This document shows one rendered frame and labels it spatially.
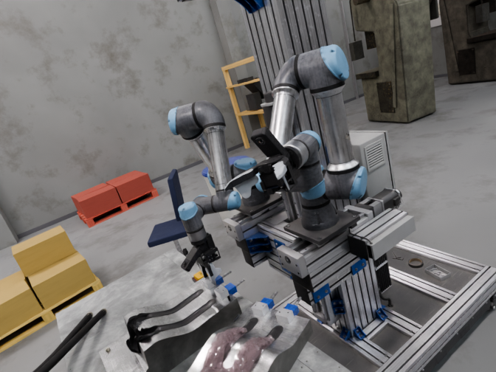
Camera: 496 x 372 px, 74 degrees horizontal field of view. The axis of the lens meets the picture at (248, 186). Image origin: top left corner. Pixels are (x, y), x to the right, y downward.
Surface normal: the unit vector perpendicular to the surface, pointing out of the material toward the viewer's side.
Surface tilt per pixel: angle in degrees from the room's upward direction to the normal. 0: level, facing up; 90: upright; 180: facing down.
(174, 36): 90
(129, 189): 90
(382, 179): 90
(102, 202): 90
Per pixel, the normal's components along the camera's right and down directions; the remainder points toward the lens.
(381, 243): 0.51, 0.15
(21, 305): 0.68, 0.05
